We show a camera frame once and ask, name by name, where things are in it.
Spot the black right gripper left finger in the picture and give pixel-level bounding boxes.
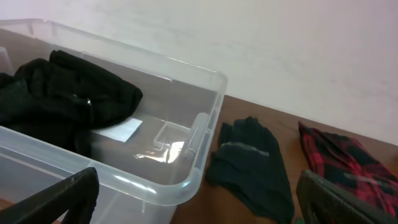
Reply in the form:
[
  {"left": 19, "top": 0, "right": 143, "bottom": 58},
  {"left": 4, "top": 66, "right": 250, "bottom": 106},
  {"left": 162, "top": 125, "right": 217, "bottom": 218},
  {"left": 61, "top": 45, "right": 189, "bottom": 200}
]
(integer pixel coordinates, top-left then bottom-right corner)
[{"left": 1, "top": 167, "right": 100, "bottom": 224}]

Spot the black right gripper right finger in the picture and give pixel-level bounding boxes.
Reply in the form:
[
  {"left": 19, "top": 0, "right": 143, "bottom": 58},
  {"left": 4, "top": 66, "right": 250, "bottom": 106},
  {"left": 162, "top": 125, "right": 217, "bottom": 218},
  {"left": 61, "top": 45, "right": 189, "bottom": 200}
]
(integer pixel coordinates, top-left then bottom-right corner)
[{"left": 296, "top": 170, "right": 397, "bottom": 224}]

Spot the large black garment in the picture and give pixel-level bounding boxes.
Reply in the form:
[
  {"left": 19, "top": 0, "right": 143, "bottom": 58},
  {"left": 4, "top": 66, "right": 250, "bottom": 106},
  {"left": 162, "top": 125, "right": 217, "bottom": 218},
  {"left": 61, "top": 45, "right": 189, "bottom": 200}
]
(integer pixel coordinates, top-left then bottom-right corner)
[{"left": 1, "top": 50, "right": 143, "bottom": 157}]

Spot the red plaid cloth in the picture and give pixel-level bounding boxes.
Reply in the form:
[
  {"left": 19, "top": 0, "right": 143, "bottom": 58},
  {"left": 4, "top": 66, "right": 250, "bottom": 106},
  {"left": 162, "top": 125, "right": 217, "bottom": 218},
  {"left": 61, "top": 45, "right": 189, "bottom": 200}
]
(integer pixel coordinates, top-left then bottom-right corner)
[{"left": 298, "top": 122, "right": 397, "bottom": 218}]

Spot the clear plastic storage bin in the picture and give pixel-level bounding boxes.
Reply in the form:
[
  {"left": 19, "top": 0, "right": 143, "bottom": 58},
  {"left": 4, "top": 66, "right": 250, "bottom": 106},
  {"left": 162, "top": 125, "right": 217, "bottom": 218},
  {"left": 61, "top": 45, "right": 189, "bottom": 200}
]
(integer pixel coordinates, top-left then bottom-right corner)
[{"left": 1, "top": 19, "right": 227, "bottom": 223}]

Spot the white label in bin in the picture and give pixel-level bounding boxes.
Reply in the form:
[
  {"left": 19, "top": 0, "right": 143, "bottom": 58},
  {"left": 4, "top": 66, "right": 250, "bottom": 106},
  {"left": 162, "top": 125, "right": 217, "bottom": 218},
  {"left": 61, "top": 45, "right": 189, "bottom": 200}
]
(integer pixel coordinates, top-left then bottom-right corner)
[{"left": 93, "top": 118, "right": 142, "bottom": 142}]

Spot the small black folded cloth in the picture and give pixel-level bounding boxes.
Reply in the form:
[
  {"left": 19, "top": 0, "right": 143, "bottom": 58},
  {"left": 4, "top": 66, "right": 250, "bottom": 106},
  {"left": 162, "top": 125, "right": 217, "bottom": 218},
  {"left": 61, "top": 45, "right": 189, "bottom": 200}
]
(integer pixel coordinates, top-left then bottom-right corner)
[{"left": 206, "top": 116, "right": 295, "bottom": 223}]

